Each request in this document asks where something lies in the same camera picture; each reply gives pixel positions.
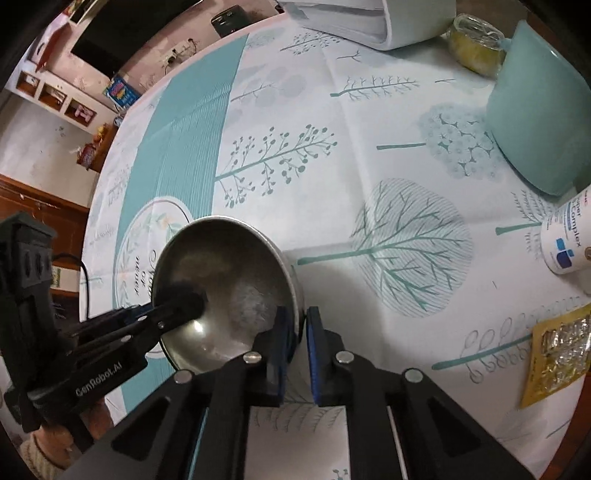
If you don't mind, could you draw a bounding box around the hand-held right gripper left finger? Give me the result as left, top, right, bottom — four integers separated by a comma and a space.
69, 307, 298, 480

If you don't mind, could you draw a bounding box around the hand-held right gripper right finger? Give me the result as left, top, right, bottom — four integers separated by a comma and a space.
305, 305, 539, 480

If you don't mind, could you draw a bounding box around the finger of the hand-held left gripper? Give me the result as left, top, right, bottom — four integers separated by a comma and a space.
65, 302, 160, 337
76, 286, 207, 357

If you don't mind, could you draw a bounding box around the steel bowl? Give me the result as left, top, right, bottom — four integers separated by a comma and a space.
154, 216, 305, 374

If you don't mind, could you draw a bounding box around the white floral print plate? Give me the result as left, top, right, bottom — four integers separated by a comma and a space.
112, 196, 197, 358

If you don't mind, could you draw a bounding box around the person's left forearm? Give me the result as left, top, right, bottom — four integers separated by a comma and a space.
18, 425, 70, 469

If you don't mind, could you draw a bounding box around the person's left hand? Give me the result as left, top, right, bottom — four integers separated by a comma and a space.
89, 398, 115, 441

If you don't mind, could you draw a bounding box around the red ornament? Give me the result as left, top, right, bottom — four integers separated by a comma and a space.
76, 143, 100, 168

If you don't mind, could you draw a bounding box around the wooden cabinet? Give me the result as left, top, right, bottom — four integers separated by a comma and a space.
88, 122, 123, 174

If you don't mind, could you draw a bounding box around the tree-print tablecloth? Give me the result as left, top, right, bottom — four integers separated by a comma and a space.
81, 18, 591, 480

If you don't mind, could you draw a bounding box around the blue colourful poster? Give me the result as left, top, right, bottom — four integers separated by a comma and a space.
104, 76, 141, 112

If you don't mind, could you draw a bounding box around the yellow blister pack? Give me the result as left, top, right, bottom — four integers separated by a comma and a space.
519, 305, 591, 409

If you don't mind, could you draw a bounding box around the black television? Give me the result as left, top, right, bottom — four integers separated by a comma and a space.
69, 0, 195, 77

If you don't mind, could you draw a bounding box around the white plastic bottle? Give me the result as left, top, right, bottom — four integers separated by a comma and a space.
540, 189, 591, 296

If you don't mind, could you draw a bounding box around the black box device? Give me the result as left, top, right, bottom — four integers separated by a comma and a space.
211, 4, 259, 38

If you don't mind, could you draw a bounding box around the teal mug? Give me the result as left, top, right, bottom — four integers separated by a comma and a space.
487, 19, 591, 197

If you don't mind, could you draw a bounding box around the white-rimmed plastic storage box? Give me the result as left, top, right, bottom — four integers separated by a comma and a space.
277, 0, 458, 51

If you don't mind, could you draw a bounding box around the glass jar with yellow contents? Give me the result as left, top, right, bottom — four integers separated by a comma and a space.
445, 14, 506, 78

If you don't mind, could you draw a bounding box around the black cable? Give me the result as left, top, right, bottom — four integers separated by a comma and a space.
51, 253, 92, 321

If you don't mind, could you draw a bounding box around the white wall shelf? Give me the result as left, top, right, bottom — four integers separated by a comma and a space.
14, 69, 100, 134

